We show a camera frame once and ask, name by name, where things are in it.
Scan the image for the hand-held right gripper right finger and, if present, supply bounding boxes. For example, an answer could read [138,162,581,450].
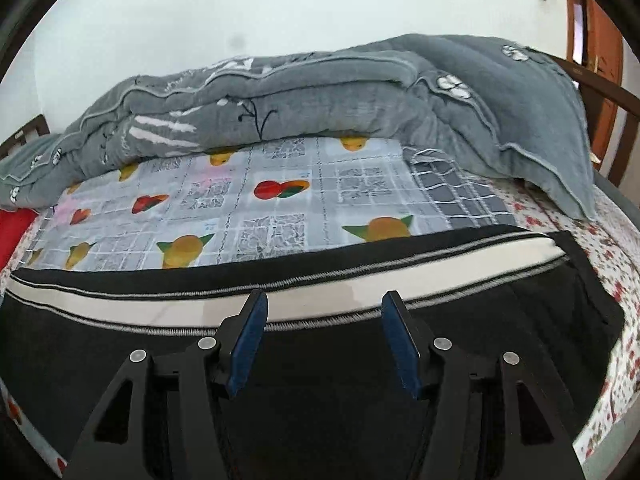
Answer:
[380,290,587,480]

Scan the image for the floral bed sheet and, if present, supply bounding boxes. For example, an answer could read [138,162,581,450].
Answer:
[0,177,640,480]

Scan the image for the red cloth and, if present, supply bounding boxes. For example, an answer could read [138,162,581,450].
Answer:
[0,208,40,269]

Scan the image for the brown wooden door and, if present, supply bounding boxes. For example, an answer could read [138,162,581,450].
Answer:
[562,0,626,113]

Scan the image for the grey printed quilt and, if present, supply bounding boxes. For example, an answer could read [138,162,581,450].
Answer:
[0,42,501,212]

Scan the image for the dark wooden bed frame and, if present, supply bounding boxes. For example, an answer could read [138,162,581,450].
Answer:
[525,49,640,188]

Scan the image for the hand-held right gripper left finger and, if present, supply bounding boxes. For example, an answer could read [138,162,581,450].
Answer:
[62,290,270,480]

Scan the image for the fruit print bed blanket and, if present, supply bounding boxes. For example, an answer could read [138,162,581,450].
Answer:
[25,134,517,272]

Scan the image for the black pants with white stripe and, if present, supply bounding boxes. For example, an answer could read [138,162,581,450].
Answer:
[0,225,626,480]

